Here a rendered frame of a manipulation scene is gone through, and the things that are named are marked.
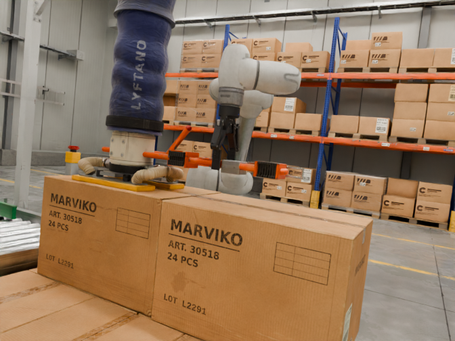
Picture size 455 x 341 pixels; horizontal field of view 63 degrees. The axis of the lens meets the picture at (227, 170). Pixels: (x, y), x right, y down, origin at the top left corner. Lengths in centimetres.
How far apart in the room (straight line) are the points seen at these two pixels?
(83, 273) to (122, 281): 19
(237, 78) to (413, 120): 726
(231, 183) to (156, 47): 98
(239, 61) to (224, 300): 77
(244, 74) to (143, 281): 77
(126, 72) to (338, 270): 100
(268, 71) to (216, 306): 78
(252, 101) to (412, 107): 676
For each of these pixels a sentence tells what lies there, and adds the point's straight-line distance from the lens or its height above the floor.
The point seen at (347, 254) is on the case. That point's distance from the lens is 100.
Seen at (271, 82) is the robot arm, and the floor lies 137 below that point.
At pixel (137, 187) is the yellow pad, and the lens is 134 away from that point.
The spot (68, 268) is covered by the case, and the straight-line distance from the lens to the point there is 159.
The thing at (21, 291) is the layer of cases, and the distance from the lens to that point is 158.
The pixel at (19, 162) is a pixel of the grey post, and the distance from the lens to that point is 514.
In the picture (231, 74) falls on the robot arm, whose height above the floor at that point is 138.
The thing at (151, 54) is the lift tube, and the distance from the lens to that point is 148.
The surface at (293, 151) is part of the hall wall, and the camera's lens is 1010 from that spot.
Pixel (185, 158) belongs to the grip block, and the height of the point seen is 108.
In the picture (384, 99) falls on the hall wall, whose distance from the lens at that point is 980.
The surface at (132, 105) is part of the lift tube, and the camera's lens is 145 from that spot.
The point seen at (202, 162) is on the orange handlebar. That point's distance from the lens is 131.
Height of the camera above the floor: 113
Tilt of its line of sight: 3 degrees down
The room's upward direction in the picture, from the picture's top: 6 degrees clockwise
